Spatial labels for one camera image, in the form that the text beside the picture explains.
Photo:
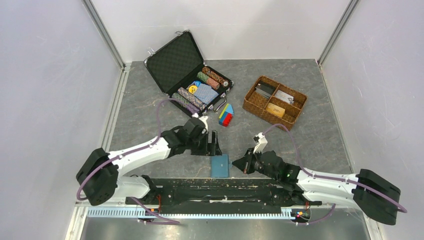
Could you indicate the yellow dealer chip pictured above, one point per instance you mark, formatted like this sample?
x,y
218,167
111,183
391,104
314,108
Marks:
x,y
192,89

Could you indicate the dark card stack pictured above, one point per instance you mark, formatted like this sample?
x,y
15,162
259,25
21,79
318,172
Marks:
x,y
264,89

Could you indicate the blue card holder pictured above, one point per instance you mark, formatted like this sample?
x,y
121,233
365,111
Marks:
x,y
220,166

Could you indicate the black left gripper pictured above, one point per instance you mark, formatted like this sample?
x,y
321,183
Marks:
x,y
209,149

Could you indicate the blue playing card deck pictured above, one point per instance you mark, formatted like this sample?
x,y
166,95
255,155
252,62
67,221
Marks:
x,y
205,93

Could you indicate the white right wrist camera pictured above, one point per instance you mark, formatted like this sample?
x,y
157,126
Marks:
x,y
260,143

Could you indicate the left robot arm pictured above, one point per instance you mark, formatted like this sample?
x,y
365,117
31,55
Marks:
x,y
103,175

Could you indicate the green purple chip stack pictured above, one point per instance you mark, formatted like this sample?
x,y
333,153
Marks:
x,y
185,103

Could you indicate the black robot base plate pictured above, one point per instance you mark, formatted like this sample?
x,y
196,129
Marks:
x,y
221,196

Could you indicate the brown orange chip stack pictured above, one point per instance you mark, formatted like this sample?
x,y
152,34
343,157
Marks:
x,y
215,76

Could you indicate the colourful toy brick block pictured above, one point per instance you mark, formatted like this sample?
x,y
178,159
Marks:
x,y
226,115

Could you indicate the white cable duct rail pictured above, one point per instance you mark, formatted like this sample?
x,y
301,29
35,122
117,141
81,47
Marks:
x,y
140,213

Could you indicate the gold VIP card stack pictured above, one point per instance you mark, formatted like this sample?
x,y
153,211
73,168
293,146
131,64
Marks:
x,y
275,110

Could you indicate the white card stack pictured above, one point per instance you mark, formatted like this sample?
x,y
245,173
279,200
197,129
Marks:
x,y
285,97

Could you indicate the black poker chip case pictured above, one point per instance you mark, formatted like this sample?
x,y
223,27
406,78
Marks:
x,y
176,64

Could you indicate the green pink chip stack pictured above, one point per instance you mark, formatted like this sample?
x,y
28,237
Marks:
x,y
208,80

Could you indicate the woven wicker basket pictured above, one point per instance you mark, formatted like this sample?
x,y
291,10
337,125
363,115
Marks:
x,y
258,105

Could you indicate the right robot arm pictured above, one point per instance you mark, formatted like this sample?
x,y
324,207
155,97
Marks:
x,y
366,191

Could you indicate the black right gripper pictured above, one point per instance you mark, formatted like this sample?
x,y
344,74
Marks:
x,y
243,163

